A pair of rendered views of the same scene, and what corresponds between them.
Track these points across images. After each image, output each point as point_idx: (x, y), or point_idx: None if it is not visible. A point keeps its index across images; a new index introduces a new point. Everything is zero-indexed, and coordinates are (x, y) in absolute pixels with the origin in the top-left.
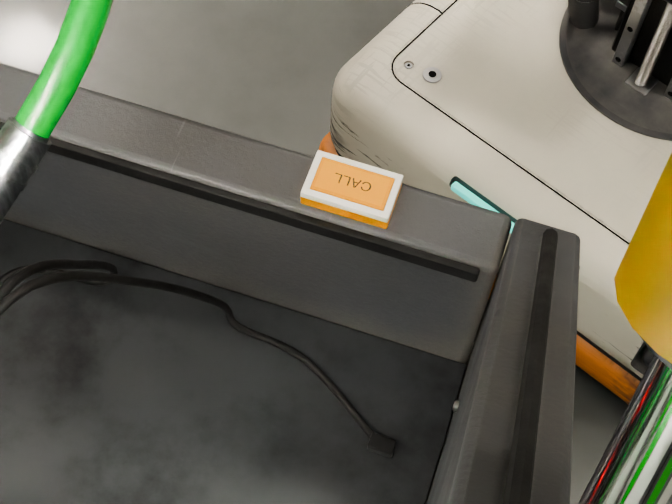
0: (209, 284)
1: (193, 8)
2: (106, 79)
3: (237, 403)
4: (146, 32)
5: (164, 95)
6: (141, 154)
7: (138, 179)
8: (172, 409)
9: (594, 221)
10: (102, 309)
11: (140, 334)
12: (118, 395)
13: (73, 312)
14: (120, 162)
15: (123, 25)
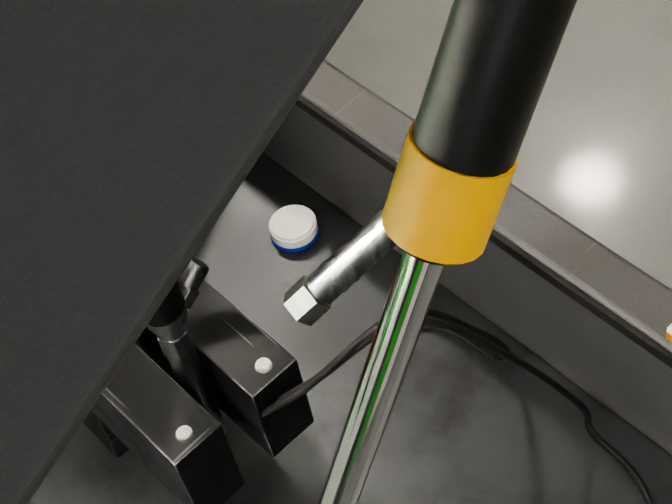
0: (582, 390)
1: None
2: (614, 219)
3: (566, 494)
4: (666, 188)
5: (662, 248)
6: (550, 258)
7: (542, 278)
8: (511, 478)
9: None
10: (487, 379)
11: (509, 409)
12: (472, 451)
13: (463, 373)
14: (531, 259)
15: (647, 176)
